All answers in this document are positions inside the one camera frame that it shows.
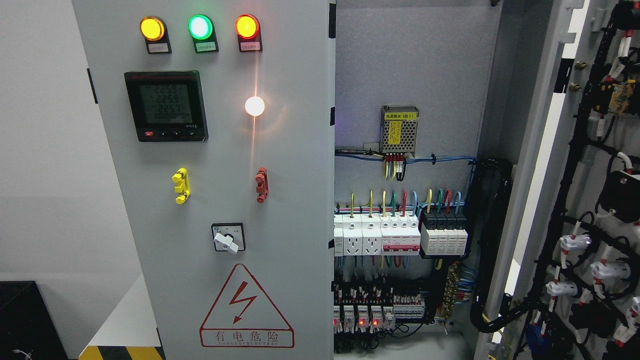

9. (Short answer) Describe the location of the grey cabinet door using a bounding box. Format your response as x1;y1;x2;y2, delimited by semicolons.
72;0;335;360
470;0;639;360

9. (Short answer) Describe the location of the white socket breaker row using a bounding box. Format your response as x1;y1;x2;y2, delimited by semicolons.
333;213;421;257

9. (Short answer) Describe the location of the perforated metal power supply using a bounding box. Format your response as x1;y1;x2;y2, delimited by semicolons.
379;105;419;154

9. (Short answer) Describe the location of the black white surge protector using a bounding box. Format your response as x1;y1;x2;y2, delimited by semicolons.
420;210;468;259

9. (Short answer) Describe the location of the relay terminal row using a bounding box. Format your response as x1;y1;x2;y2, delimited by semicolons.
331;281;426;334

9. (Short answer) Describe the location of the red electric warning sticker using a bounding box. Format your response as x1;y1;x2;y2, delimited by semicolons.
199;263;295;348

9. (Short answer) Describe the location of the red indicator light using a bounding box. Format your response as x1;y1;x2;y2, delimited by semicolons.
235;13;263;53

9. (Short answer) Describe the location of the black digital power meter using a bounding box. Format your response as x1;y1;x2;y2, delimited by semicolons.
124;70;208;142

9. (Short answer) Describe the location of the green indicator light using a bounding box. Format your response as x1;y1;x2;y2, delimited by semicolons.
187;14;219;54

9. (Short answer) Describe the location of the yellow indicator light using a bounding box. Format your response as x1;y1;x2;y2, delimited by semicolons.
139;16;172;54

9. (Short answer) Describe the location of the red terminal post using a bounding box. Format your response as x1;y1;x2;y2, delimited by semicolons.
254;167;269;204

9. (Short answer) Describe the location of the white rotary selector switch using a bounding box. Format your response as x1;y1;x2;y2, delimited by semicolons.
211;222;246;255

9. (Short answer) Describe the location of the yellow terminal post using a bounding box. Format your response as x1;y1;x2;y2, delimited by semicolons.
171;167;191;205

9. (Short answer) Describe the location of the black right cable conduit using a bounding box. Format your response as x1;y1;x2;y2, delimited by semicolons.
470;158;538;335

